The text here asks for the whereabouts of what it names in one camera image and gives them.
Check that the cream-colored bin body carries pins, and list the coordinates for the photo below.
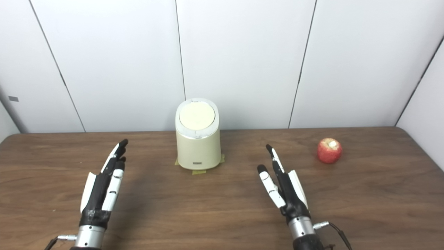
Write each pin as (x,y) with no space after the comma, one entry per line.
(197,152)

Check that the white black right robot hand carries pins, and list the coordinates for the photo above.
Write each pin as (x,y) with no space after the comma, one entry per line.
(290,194)

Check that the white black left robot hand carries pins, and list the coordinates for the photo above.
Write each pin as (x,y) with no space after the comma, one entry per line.
(99,194)

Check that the red apple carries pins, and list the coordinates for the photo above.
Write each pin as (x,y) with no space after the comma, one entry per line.
(329,152)

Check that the round cream bin lid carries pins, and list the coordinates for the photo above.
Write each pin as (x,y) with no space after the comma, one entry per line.
(197,116)

